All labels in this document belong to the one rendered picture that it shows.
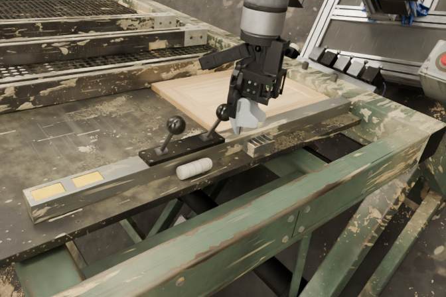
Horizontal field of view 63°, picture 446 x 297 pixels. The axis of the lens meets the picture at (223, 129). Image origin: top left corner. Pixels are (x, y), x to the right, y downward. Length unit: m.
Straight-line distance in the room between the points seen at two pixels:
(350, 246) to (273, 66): 0.76
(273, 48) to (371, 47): 1.53
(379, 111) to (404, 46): 0.94
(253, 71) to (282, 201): 0.24
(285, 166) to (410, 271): 1.15
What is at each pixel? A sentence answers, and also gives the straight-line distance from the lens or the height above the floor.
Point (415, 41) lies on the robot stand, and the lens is 2.11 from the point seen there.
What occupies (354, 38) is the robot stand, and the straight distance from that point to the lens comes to 2.20.
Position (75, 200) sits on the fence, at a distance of 0.71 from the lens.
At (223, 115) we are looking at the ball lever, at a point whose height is 1.44.
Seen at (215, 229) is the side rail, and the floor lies 1.50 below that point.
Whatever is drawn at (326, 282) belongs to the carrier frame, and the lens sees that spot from 1.28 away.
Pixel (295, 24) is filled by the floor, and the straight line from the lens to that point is 2.70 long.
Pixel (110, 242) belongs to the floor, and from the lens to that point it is 3.14.
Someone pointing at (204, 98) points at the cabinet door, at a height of 1.21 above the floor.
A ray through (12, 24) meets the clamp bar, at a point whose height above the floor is 1.52.
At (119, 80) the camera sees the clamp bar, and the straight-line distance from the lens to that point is 1.14.
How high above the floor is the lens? 2.00
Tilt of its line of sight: 50 degrees down
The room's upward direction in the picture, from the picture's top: 60 degrees counter-clockwise
